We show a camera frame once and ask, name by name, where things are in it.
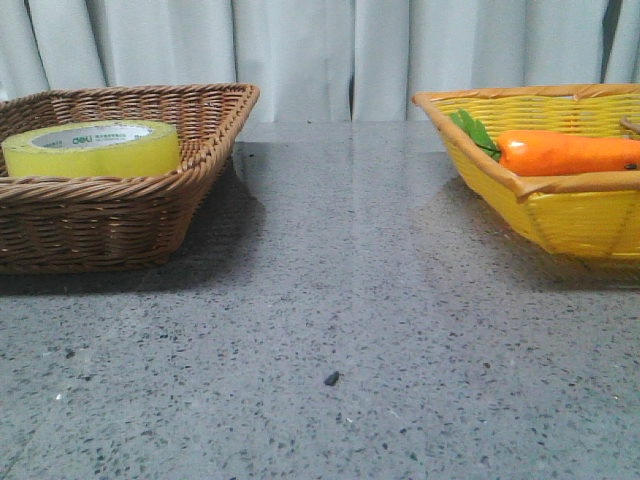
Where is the white curtain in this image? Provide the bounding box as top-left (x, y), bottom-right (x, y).
top-left (1, 1), bottom-right (639, 122)

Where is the yellow tape roll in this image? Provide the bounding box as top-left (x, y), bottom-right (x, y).
top-left (1, 120), bottom-right (181, 178)

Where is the small black debris chip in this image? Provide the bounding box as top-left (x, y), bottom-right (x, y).
top-left (323, 371), bottom-right (340, 386)

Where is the yellow woven basket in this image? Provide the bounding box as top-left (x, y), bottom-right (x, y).
top-left (412, 84), bottom-right (639, 261)

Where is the orange toy carrot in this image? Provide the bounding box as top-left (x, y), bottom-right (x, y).
top-left (449, 109), bottom-right (639, 176)

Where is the brown wicker basket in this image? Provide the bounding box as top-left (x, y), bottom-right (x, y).
top-left (1, 83), bottom-right (260, 274)

